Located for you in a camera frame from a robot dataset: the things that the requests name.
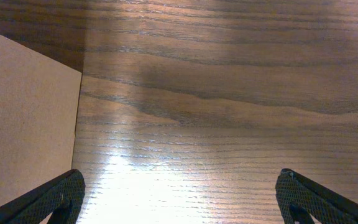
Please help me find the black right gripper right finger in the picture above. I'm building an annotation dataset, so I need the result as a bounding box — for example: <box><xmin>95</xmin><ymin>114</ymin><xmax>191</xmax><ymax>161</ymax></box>
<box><xmin>275</xmin><ymin>169</ymin><xmax>358</xmax><ymax>224</ymax></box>

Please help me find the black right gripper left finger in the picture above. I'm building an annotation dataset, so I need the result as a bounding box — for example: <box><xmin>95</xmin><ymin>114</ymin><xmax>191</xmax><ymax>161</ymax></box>
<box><xmin>0</xmin><ymin>169</ymin><xmax>85</xmax><ymax>224</ymax></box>

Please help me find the brown cardboard box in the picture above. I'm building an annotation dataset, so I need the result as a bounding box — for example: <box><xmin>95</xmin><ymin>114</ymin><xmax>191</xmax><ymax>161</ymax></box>
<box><xmin>0</xmin><ymin>35</ymin><xmax>81</xmax><ymax>206</ymax></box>

